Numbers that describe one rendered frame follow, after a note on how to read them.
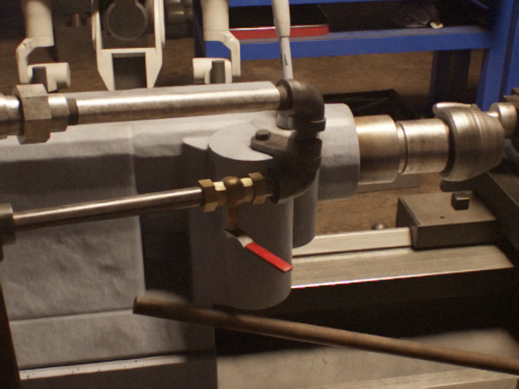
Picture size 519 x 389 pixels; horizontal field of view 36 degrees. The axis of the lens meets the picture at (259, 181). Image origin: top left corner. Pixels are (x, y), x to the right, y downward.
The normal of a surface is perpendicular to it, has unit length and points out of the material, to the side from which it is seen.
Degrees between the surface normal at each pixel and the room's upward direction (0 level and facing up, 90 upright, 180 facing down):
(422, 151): 76
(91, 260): 70
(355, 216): 0
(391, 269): 0
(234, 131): 0
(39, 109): 56
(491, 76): 90
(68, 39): 90
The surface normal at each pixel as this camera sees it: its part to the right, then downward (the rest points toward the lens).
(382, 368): 0.18, -0.91
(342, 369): -0.13, -0.87
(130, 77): 0.11, 0.30
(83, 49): 0.30, 0.44
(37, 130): 0.44, 0.57
